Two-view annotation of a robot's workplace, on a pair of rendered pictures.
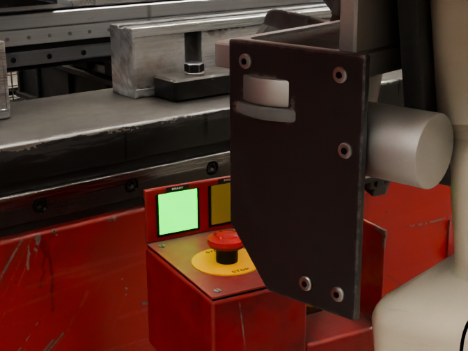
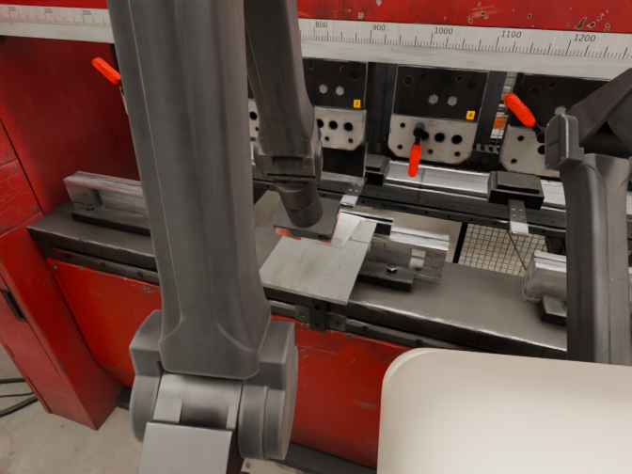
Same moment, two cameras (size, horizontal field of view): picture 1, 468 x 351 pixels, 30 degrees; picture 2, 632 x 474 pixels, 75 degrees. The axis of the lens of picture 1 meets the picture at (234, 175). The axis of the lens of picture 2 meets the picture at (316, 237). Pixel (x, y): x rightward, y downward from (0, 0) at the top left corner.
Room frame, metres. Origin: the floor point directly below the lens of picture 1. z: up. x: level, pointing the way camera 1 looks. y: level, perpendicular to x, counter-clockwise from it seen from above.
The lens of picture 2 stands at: (0.42, -0.14, 1.50)
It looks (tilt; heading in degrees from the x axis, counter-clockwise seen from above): 35 degrees down; 55
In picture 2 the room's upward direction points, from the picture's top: straight up
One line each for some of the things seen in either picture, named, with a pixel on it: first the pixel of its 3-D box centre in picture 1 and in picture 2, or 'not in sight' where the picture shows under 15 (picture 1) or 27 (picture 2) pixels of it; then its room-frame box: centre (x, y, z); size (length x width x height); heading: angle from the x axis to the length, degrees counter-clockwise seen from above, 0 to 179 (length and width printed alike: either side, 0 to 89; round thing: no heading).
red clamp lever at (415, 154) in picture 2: not in sight; (416, 150); (0.97, 0.33, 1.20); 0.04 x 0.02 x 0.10; 37
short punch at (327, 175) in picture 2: not in sight; (341, 161); (0.92, 0.49, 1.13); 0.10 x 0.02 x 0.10; 127
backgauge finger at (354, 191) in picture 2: not in sight; (358, 178); (1.06, 0.58, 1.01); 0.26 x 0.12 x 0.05; 37
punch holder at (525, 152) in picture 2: not in sight; (555, 121); (1.15, 0.19, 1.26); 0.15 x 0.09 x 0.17; 127
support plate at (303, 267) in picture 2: not in sight; (320, 250); (0.81, 0.40, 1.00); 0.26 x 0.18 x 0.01; 37
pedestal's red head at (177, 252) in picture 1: (262, 276); not in sight; (0.85, -0.03, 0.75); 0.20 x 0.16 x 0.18; 118
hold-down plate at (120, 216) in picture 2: not in sight; (122, 220); (0.52, 0.94, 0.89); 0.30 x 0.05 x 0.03; 127
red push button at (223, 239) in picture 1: (226, 250); not in sight; (0.82, 0.01, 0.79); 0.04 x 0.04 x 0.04
